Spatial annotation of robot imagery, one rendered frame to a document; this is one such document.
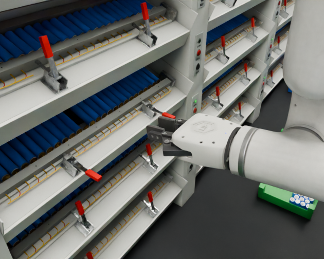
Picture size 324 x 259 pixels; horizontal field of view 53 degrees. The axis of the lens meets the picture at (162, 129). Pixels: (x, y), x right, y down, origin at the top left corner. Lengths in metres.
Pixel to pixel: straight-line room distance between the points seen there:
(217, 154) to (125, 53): 0.32
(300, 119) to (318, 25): 0.21
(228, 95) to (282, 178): 0.90
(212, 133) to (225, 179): 0.86
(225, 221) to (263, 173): 0.74
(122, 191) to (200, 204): 0.46
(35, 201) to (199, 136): 0.33
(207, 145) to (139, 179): 0.45
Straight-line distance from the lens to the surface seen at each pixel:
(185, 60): 0.93
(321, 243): 1.29
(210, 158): 0.53
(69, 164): 0.69
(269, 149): 0.51
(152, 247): 1.16
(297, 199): 1.29
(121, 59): 0.70
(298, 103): 0.57
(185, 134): 0.55
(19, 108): 0.56
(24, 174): 0.67
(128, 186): 0.92
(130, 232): 1.06
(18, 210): 0.66
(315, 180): 0.50
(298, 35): 0.42
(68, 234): 0.83
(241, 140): 0.52
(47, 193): 0.68
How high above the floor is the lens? 0.94
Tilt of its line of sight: 35 degrees down
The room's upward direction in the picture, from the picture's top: straight up
